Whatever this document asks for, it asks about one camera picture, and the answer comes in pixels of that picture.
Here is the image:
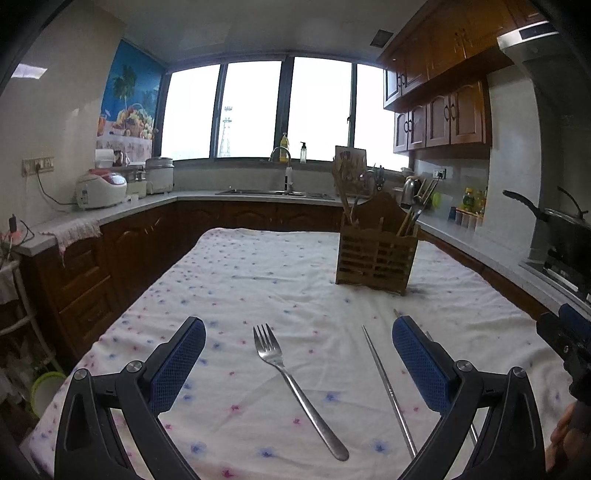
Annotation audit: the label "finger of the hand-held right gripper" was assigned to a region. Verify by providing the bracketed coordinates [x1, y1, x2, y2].
[536, 312, 581, 366]
[558, 303, 591, 334]

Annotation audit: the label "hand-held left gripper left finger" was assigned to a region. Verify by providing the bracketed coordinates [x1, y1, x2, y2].
[54, 316, 206, 480]

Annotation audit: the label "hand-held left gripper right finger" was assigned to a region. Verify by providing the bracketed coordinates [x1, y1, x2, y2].
[392, 315, 546, 480]

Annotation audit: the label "metal chopstick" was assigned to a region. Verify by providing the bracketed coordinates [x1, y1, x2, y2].
[361, 325, 419, 460]
[393, 308, 479, 448]

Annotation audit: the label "metal fork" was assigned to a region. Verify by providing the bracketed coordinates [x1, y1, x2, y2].
[252, 323, 351, 462]

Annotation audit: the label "wooden utensil holder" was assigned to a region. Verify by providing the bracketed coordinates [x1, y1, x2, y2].
[334, 192, 420, 296]

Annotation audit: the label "wooden chopstick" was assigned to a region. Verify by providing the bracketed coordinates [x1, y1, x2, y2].
[332, 157, 352, 227]

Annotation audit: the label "person's right hand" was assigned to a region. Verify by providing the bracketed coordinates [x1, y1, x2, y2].
[547, 401, 591, 463]

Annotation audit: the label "gas stove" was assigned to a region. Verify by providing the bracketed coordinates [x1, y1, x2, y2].
[519, 257, 591, 306]

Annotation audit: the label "black frying pan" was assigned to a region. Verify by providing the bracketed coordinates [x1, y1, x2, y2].
[502, 186, 591, 260]

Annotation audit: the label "white floral tablecloth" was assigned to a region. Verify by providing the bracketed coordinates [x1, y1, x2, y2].
[21, 227, 579, 480]

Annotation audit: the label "green plastic basin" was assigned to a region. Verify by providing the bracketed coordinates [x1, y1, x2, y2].
[30, 371, 68, 419]

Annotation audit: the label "row of spice jars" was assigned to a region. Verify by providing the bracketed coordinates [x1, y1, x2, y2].
[454, 207, 484, 230]

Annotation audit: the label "white metal rack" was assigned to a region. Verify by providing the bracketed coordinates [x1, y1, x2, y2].
[0, 257, 62, 385]

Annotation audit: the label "grey kitchen countertop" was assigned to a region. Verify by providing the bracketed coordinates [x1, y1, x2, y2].
[14, 188, 591, 320]

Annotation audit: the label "white lace cloth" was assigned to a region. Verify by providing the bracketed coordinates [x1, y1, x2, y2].
[52, 219, 103, 256]

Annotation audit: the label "steel electric kettle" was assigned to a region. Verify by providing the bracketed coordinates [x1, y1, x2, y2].
[399, 176, 424, 209]

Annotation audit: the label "small steel cooking appliance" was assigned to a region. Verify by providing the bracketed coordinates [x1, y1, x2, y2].
[125, 168, 148, 196]

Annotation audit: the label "steel kitchen sink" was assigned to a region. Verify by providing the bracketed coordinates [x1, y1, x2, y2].
[214, 188, 336, 200]

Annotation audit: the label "red and white rice cooker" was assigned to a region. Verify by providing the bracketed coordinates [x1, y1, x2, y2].
[75, 168, 128, 211]

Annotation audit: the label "wooden cutting board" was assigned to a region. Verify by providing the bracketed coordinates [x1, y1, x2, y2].
[334, 145, 367, 186]

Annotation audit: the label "chrome kitchen faucet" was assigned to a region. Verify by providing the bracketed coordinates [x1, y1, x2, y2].
[270, 146, 296, 194]

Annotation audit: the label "brown wooden upper cabinets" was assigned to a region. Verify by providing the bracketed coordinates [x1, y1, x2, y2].
[376, 0, 553, 160]

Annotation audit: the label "large kitchen window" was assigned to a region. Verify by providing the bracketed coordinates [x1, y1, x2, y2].
[159, 55, 410, 162]

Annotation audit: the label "ceiling light panel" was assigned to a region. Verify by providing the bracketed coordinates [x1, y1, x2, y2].
[10, 62, 48, 79]

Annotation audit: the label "red charger with cables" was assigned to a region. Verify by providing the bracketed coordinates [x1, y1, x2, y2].
[0, 213, 29, 246]

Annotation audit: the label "wall power outlet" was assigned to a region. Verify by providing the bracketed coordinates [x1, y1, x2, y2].
[23, 156, 55, 176]

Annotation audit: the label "tropical fruit wall poster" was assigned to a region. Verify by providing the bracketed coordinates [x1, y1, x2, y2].
[96, 39, 163, 160]

